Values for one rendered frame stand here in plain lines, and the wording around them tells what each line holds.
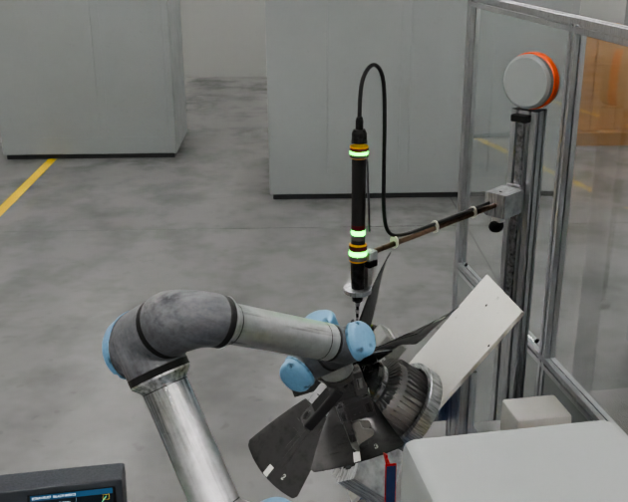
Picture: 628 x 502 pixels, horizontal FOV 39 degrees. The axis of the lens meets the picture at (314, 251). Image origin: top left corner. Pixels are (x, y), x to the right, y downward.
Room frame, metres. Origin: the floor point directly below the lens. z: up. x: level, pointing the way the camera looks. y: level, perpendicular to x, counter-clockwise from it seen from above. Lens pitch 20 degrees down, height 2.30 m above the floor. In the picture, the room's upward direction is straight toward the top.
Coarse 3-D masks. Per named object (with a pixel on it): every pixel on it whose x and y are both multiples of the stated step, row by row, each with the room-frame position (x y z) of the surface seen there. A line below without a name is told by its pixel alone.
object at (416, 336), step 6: (450, 312) 1.98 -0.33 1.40; (444, 318) 1.93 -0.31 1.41; (432, 324) 1.93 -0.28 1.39; (438, 324) 1.90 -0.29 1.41; (414, 330) 1.97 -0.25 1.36; (420, 330) 1.93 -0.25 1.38; (426, 330) 1.90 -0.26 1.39; (432, 330) 1.88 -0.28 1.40; (402, 336) 1.97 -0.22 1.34; (408, 336) 1.92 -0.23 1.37; (414, 336) 1.90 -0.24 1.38; (420, 336) 1.87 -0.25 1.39; (390, 342) 1.97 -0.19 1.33; (396, 342) 1.93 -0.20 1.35; (402, 342) 1.90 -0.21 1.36; (408, 342) 1.88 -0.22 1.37; (414, 342) 1.86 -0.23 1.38; (378, 348) 1.97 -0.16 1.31; (384, 348) 2.02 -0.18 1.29; (390, 348) 2.05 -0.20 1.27
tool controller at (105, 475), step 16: (112, 464) 1.59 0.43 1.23; (0, 480) 1.53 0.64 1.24; (16, 480) 1.52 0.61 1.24; (32, 480) 1.52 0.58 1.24; (48, 480) 1.52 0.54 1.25; (64, 480) 1.51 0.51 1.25; (80, 480) 1.51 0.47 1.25; (96, 480) 1.50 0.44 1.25; (112, 480) 1.50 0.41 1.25; (0, 496) 1.46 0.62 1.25; (16, 496) 1.47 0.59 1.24; (32, 496) 1.47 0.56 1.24; (48, 496) 1.47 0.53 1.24; (64, 496) 1.48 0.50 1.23; (80, 496) 1.48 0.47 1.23; (96, 496) 1.49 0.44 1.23; (112, 496) 1.49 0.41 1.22
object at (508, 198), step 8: (512, 184) 2.46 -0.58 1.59; (488, 192) 2.41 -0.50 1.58; (496, 192) 2.40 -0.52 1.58; (504, 192) 2.40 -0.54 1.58; (512, 192) 2.40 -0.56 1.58; (520, 192) 2.42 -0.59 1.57; (488, 200) 2.41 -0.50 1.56; (496, 200) 2.39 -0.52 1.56; (504, 200) 2.37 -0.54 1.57; (512, 200) 2.39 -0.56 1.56; (520, 200) 2.42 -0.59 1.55; (496, 208) 2.39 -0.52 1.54; (504, 208) 2.37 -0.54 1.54; (512, 208) 2.40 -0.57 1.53; (520, 208) 2.43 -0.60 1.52; (496, 216) 2.39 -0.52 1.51; (504, 216) 2.37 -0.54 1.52
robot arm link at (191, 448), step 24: (120, 336) 1.42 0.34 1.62; (144, 336) 1.37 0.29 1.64; (120, 360) 1.41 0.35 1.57; (144, 360) 1.39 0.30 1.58; (168, 360) 1.40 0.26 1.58; (144, 384) 1.37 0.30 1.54; (168, 384) 1.38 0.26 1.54; (168, 408) 1.36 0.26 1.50; (192, 408) 1.38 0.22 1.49; (168, 432) 1.35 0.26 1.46; (192, 432) 1.35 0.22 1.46; (168, 456) 1.35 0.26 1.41; (192, 456) 1.33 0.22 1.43; (216, 456) 1.34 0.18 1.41; (192, 480) 1.31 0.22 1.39; (216, 480) 1.31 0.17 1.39
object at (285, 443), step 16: (304, 400) 2.07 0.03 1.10; (288, 416) 2.07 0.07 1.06; (272, 432) 2.06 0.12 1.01; (288, 432) 2.04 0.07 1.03; (304, 432) 2.02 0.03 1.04; (320, 432) 2.01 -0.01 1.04; (256, 448) 2.06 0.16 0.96; (272, 448) 2.03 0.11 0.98; (288, 448) 2.01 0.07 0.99; (304, 448) 2.00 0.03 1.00; (256, 464) 2.03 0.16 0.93; (272, 464) 2.01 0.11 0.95; (288, 464) 1.99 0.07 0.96; (304, 464) 1.97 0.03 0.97; (272, 480) 1.98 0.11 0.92; (288, 480) 1.96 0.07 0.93; (304, 480) 1.95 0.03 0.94
